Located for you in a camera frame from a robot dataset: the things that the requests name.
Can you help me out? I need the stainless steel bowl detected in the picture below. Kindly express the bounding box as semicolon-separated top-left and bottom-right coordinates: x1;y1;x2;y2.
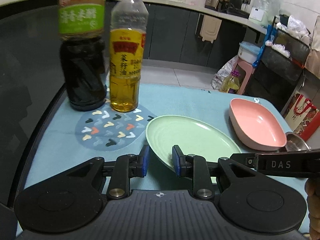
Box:
279;132;311;152

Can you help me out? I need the green plate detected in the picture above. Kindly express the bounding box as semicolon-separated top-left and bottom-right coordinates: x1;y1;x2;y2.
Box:
145;115;243;186

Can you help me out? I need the pink square bowl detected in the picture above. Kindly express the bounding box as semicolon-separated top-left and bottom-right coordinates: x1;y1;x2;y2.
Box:
229;98;287;152

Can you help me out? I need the person's right hand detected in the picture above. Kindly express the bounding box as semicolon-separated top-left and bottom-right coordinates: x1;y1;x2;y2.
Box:
305;178;320;240

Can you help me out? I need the red white gift bag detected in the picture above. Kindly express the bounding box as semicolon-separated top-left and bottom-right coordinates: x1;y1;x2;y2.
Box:
284;90;319;141

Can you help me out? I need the light blue tablecloth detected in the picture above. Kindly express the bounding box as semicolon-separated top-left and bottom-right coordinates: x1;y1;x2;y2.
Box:
16;82;311;238

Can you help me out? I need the black storage rack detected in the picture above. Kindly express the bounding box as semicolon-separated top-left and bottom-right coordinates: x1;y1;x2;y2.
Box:
244;25;310;112

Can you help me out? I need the large oil jug purple cap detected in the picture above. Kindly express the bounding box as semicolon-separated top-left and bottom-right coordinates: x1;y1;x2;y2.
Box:
220;70;240;94

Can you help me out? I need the pink plastic stool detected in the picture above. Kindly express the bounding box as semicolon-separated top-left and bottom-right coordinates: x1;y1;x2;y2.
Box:
233;58;255;95

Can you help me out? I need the white container blue lid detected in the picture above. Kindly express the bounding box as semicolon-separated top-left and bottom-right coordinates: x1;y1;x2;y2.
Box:
238;41;260;64

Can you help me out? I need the beige hanging bin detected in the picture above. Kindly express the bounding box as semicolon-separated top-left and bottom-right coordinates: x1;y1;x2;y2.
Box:
200;15;222;43

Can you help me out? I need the yellow oil bottle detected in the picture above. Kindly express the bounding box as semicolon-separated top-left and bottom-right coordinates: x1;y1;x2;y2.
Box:
109;0;149;112

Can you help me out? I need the rice cooker on counter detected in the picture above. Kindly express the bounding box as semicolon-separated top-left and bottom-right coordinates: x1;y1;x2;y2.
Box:
204;0;220;11

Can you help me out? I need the white appliance on counter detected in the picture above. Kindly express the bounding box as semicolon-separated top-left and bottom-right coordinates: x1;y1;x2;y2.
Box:
248;0;283;27

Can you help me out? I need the dark vinegar bottle green label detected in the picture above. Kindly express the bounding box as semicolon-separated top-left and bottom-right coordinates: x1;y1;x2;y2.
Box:
58;0;106;111

